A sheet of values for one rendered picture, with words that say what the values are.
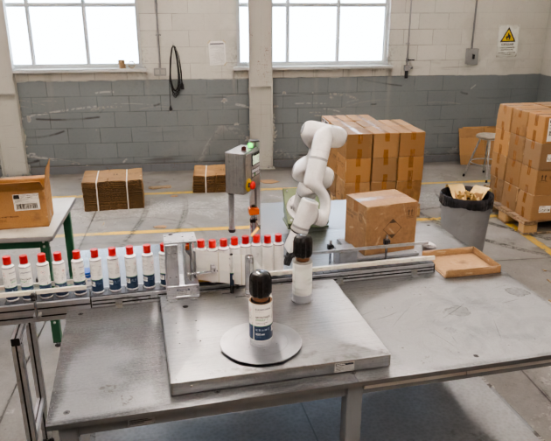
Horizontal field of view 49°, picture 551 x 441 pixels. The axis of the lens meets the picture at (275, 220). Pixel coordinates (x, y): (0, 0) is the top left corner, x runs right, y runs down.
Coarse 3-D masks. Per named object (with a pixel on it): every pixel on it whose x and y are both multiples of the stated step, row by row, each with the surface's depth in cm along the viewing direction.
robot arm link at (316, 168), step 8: (312, 160) 280; (320, 160) 279; (312, 168) 279; (320, 168) 279; (304, 176) 282; (312, 176) 279; (320, 176) 279; (304, 184) 281; (312, 184) 279; (320, 184) 279; (320, 192) 281; (320, 200) 285; (328, 200) 281; (320, 208) 285; (328, 208) 281; (320, 216) 280; (328, 216) 282; (320, 224) 282
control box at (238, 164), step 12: (228, 156) 267; (240, 156) 265; (228, 168) 269; (240, 168) 267; (252, 168) 274; (228, 180) 271; (240, 180) 269; (252, 180) 275; (228, 192) 273; (240, 192) 271
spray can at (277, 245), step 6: (276, 234) 280; (276, 240) 281; (276, 246) 280; (282, 246) 282; (276, 252) 282; (282, 252) 283; (276, 258) 283; (282, 258) 284; (276, 264) 284; (282, 264) 285
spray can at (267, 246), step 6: (264, 240) 280; (270, 240) 280; (264, 246) 279; (270, 246) 279; (264, 252) 280; (270, 252) 280; (264, 258) 281; (270, 258) 281; (264, 264) 282; (270, 264) 282; (270, 270) 283
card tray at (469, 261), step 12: (432, 252) 319; (444, 252) 321; (456, 252) 323; (468, 252) 325; (480, 252) 318; (444, 264) 310; (456, 264) 310; (468, 264) 310; (480, 264) 310; (492, 264) 307; (444, 276) 296; (456, 276) 297
